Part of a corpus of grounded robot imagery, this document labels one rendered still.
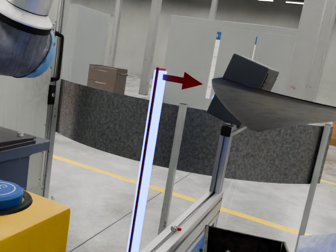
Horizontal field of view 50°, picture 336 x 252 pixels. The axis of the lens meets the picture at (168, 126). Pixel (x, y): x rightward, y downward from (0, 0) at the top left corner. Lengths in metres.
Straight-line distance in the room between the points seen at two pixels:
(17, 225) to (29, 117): 2.18
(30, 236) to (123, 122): 2.07
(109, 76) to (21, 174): 6.42
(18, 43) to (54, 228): 0.52
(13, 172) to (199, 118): 1.58
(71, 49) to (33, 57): 9.27
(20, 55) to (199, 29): 6.13
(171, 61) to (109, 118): 4.66
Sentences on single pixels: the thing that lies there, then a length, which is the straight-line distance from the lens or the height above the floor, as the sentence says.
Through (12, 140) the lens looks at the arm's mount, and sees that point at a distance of 0.72.
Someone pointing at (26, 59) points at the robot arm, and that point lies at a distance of 0.79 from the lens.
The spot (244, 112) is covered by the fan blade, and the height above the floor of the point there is 1.15.
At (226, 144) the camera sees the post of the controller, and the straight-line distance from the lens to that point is 1.01.
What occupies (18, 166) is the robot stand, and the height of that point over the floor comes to 0.96.
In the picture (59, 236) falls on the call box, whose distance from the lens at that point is 0.32.
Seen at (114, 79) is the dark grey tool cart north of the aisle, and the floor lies 0.69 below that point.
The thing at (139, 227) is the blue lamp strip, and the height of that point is 0.96.
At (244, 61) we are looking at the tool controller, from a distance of 1.05.
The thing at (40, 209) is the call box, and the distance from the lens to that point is 0.31.
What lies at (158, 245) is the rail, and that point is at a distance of 0.73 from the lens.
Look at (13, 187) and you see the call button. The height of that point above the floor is 1.08.
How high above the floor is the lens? 1.20
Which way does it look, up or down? 10 degrees down
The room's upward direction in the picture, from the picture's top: 9 degrees clockwise
